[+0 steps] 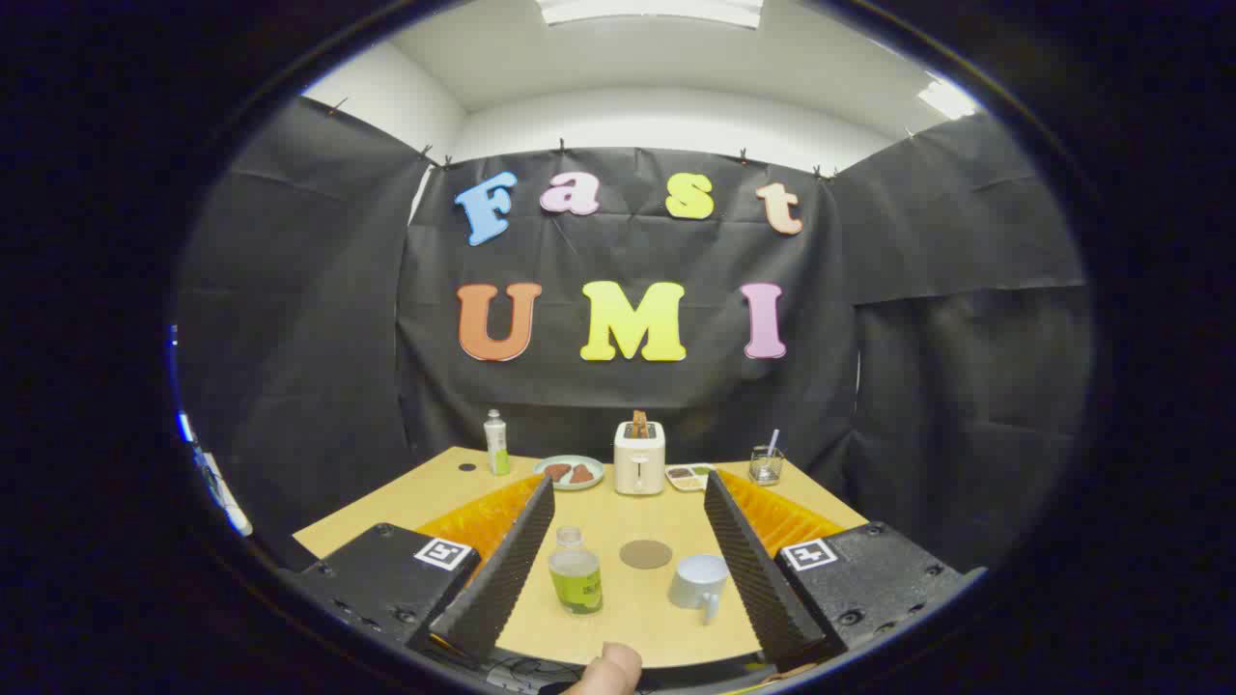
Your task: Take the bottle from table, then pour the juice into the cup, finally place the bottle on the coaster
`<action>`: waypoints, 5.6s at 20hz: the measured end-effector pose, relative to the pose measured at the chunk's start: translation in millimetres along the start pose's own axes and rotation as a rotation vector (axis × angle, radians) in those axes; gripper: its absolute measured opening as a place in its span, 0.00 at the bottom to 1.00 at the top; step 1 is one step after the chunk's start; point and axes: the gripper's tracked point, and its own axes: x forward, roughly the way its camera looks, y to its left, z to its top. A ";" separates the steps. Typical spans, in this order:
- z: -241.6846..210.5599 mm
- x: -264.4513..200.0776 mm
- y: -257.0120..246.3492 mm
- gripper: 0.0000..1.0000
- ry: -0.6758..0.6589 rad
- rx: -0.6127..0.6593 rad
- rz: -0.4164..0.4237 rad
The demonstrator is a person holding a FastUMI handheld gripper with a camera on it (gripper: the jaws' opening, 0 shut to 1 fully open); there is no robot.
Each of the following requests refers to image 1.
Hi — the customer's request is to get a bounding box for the slim white green bottle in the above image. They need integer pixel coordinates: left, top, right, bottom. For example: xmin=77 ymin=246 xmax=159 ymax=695
xmin=483 ymin=408 xmax=511 ymax=477

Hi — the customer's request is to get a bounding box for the pale blue cup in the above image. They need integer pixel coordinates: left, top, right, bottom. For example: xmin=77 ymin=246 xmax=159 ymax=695
xmin=668 ymin=553 xmax=731 ymax=626

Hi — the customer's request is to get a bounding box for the small ceiling light panel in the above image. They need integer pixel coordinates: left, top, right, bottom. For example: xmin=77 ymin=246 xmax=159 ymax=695
xmin=917 ymin=77 xmax=981 ymax=122

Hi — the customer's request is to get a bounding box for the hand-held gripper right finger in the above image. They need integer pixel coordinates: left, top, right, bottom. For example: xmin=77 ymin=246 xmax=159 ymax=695
xmin=703 ymin=470 xmax=986 ymax=674

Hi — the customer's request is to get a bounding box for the clear juice bottle green label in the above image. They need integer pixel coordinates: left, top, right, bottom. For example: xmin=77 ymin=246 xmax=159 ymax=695
xmin=548 ymin=526 xmax=604 ymax=616

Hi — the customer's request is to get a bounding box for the wooden table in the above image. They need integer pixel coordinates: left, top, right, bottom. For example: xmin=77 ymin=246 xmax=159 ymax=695
xmin=292 ymin=446 xmax=870 ymax=669

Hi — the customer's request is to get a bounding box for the pale green plate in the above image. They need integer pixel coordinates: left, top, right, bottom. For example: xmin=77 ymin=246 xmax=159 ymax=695
xmin=533 ymin=455 xmax=606 ymax=491

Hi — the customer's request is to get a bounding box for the long ceiling light panel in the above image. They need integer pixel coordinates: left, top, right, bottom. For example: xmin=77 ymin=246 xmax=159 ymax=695
xmin=536 ymin=0 xmax=766 ymax=30

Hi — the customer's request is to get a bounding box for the white toaster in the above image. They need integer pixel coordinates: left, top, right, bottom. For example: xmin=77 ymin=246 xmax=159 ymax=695
xmin=613 ymin=420 xmax=667 ymax=497

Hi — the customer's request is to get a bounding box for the black backdrop cloth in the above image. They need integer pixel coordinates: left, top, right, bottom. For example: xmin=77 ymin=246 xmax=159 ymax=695
xmin=174 ymin=97 xmax=1097 ymax=570

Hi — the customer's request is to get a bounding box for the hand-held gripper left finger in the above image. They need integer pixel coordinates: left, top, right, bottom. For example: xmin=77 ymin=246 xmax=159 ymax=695
xmin=290 ymin=473 xmax=558 ymax=667

